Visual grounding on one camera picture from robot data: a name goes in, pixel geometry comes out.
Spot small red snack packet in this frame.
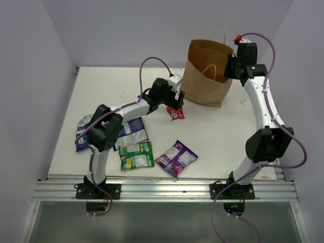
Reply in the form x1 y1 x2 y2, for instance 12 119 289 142
166 107 185 120

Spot brown paper bag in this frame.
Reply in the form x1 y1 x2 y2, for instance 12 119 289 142
180 23 233 108

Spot purple snack bag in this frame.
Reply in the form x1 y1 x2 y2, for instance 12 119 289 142
155 140 198 178

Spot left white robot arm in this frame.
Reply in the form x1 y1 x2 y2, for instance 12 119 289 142
85 74 185 199

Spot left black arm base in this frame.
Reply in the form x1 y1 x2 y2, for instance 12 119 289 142
73 176 122 217

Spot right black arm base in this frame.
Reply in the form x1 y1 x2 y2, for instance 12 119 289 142
209 181 256 216

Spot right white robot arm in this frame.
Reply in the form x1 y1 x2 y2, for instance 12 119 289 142
224 39 294 199

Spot dark blue snack bag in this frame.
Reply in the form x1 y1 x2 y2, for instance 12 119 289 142
113 117 149 151

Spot green snack bag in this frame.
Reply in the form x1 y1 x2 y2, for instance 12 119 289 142
118 140 155 171

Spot blue white snack bag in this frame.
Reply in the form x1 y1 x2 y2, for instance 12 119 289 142
75 114 102 153

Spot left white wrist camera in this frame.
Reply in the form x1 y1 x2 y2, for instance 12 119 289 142
167 74 182 92

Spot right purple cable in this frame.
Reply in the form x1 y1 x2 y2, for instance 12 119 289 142
211 32 309 243

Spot purple cable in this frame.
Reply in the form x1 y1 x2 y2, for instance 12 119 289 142
211 32 309 243
74 57 175 216

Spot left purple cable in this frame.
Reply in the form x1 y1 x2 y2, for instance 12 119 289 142
74 57 175 216

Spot aluminium front rail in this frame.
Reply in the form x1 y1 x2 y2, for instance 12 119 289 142
32 177 298 203

